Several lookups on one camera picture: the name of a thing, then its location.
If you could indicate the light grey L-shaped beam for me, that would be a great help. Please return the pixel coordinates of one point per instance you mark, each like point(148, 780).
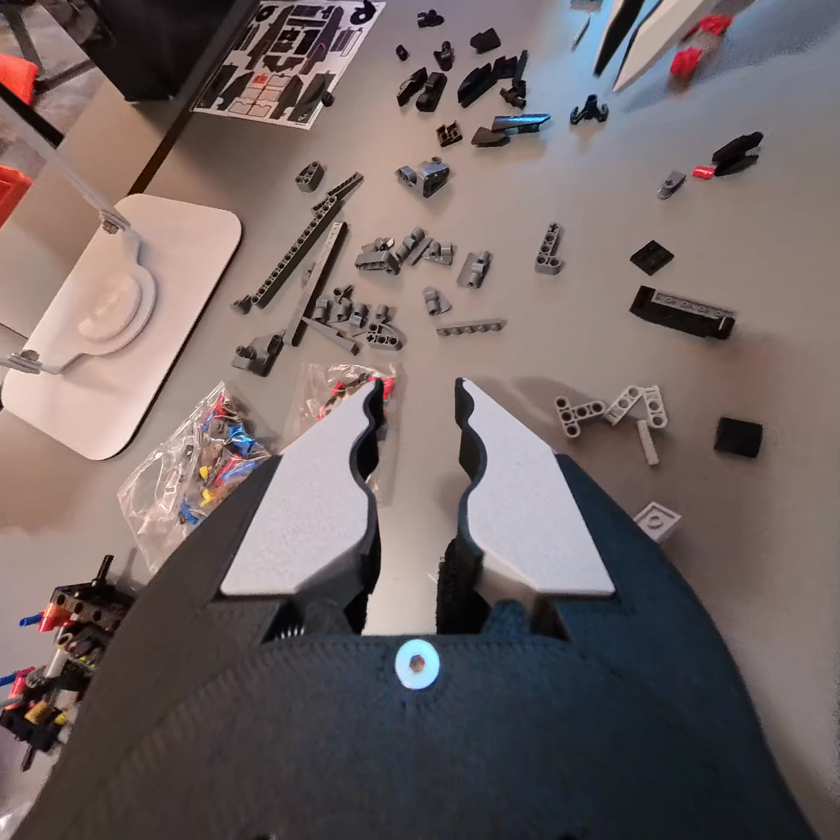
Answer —
point(633, 403)

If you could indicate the dark grey panel piece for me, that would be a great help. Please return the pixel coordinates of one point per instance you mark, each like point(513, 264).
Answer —
point(426, 177)

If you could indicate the dark grey L-shaped beam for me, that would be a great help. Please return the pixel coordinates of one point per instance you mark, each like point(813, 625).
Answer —
point(550, 249)

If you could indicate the long dark grey holed beam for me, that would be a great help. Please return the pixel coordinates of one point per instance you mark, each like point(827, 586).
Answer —
point(295, 253)

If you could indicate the dark grey curved holed block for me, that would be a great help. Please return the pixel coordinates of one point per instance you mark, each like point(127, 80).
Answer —
point(310, 176)

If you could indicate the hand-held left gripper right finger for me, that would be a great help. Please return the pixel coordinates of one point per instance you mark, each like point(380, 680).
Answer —
point(538, 525)

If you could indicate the black hook-shaped lego piece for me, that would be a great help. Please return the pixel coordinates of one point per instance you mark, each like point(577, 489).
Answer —
point(590, 108)

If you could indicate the clear bag of blue pieces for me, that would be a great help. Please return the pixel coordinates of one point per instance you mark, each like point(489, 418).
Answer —
point(197, 459)

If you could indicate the white stand foot bracket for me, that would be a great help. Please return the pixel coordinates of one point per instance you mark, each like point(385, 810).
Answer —
point(118, 308)

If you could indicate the group of small black pieces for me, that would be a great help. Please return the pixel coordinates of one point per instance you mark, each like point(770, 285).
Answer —
point(430, 88)

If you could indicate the lego sticker sheet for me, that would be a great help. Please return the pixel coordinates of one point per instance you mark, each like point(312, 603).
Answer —
point(282, 65)

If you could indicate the small red lego pin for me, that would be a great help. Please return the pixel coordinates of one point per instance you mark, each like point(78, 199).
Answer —
point(704, 172)

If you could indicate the thin grey lego axle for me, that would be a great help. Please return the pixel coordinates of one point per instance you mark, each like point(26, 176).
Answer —
point(581, 33)

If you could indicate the group of small dark grey connectors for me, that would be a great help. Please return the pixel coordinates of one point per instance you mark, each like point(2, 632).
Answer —
point(476, 269)

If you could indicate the clear bag of red pieces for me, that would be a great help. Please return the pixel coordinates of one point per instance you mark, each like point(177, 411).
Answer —
point(321, 400)

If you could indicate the black square lego plate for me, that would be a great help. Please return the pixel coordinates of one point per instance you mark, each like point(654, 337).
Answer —
point(652, 257)

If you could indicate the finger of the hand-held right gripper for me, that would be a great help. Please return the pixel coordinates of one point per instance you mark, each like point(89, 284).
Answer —
point(623, 26)
point(663, 33)

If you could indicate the light grey thin bar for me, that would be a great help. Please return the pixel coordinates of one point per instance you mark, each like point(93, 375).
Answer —
point(648, 443)

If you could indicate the black lego set box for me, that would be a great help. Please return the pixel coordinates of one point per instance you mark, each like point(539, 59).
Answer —
point(170, 46)

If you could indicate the dark grey studded wedge plate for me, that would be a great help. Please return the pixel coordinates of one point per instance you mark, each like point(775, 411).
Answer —
point(346, 187)

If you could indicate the partly built lego model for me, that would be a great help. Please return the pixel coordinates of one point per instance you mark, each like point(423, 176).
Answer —
point(72, 630)

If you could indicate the black curved lego panel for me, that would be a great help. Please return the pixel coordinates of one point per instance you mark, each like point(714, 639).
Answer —
point(738, 152)

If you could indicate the light grey square tile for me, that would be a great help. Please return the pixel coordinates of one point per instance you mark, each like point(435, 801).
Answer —
point(656, 522)

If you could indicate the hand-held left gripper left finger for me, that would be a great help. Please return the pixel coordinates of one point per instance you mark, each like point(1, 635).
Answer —
point(295, 525)

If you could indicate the dark grey panel with pin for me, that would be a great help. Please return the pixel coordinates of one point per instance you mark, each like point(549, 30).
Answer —
point(259, 354)

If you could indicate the black smooth lego tile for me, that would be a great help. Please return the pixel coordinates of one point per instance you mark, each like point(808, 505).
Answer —
point(738, 437)

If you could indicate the dark grey long wedge slope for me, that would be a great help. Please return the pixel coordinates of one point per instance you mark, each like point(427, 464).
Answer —
point(331, 334)

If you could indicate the long dark grey smooth panel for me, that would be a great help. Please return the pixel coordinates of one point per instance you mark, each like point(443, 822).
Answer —
point(318, 282)

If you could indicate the orange plastic part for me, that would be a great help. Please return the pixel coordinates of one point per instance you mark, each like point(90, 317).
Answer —
point(10, 193)
point(13, 79)

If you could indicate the white rounded base board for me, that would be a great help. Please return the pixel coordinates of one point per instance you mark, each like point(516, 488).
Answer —
point(184, 262)

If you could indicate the small dark grey flat piece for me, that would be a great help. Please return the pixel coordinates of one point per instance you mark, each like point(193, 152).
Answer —
point(670, 185)

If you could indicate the long black lego brick assembly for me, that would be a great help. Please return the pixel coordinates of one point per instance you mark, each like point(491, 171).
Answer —
point(682, 312)

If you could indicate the dark grey half-round beam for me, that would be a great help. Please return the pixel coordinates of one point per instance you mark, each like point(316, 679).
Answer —
point(386, 334)

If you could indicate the light grey T-shaped beam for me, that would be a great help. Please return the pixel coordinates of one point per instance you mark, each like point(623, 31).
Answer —
point(577, 412)

